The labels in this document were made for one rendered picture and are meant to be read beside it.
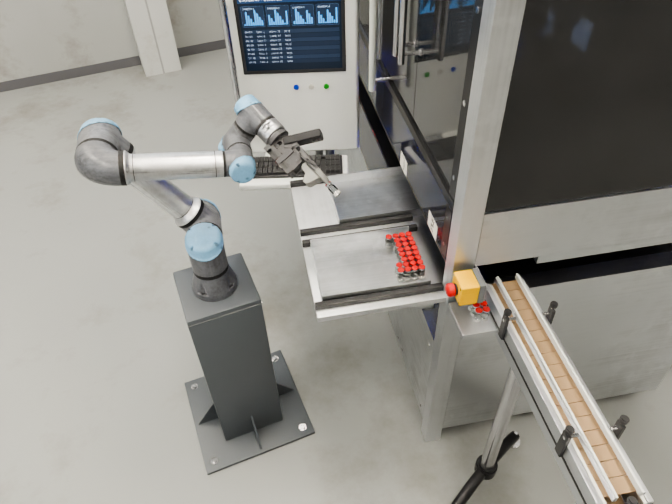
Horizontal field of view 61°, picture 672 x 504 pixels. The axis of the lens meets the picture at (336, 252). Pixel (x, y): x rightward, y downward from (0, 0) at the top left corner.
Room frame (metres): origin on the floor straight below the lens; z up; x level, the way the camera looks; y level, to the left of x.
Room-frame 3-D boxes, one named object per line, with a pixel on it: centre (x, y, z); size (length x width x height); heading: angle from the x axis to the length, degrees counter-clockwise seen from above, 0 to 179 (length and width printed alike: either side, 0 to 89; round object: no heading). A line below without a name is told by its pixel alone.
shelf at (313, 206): (1.47, -0.12, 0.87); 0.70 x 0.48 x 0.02; 9
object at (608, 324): (2.23, -0.67, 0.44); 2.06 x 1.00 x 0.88; 9
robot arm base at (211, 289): (1.33, 0.41, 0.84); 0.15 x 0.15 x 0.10
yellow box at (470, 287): (1.08, -0.37, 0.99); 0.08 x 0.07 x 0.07; 99
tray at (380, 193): (1.65, -0.16, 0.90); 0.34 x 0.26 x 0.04; 99
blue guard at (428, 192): (2.15, -0.18, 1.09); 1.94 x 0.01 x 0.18; 9
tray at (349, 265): (1.29, -0.10, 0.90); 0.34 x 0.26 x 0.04; 98
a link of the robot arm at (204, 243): (1.33, 0.42, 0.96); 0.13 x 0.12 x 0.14; 12
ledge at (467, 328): (1.07, -0.41, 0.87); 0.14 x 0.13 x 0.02; 99
